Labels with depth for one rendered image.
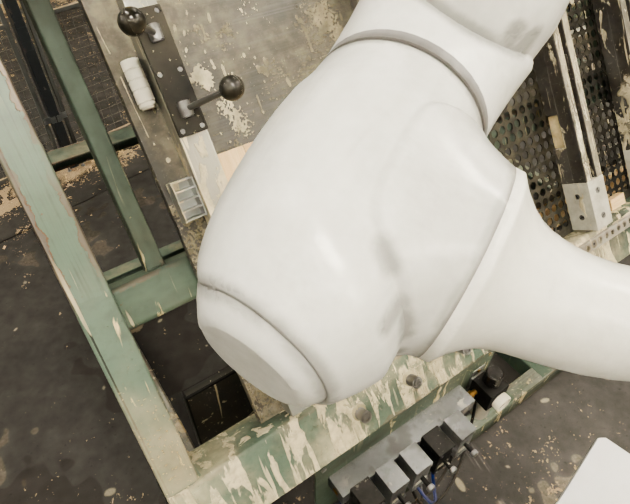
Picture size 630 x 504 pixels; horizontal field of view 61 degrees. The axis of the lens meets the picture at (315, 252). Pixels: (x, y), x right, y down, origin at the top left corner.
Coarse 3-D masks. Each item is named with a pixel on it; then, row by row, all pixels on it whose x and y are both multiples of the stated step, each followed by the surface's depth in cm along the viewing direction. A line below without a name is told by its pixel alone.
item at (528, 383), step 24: (72, 144) 182; (120, 144) 192; (528, 168) 274; (144, 360) 120; (216, 384) 112; (240, 384) 118; (528, 384) 185; (168, 408) 112; (192, 408) 112; (216, 408) 118; (240, 408) 124; (504, 408) 179; (216, 432) 124; (480, 432) 178
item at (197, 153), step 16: (128, 0) 81; (144, 0) 82; (144, 64) 85; (160, 96) 85; (176, 144) 88; (192, 144) 87; (208, 144) 88; (192, 160) 87; (208, 160) 88; (192, 176) 88; (208, 176) 88; (224, 176) 90; (208, 192) 88; (208, 208) 89
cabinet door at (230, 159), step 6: (246, 144) 93; (228, 150) 92; (234, 150) 92; (240, 150) 93; (246, 150) 93; (222, 156) 91; (228, 156) 92; (234, 156) 92; (240, 156) 93; (222, 162) 91; (228, 162) 92; (234, 162) 92; (222, 168) 91; (228, 168) 92; (234, 168) 92; (228, 174) 92; (228, 180) 92
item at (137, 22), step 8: (128, 8) 71; (136, 8) 71; (120, 16) 70; (128, 16) 70; (136, 16) 71; (144, 16) 72; (120, 24) 71; (128, 24) 71; (136, 24) 71; (144, 24) 72; (152, 24) 81; (128, 32) 71; (136, 32) 72; (152, 32) 80; (160, 32) 82; (152, 40) 82; (160, 40) 82
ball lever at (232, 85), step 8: (224, 80) 77; (232, 80) 77; (240, 80) 78; (224, 88) 77; (232, 88) 77; (240, 88) 78; (208, 96) 81; (216, 96) 80; (224, 96) 78; (232, 96) 78; (240, 96) 79; (176, 104) 84; (184, 104) 84; (192, 104) 83; (200, 104) 83; (184, 112) 84; (192, 112) 85
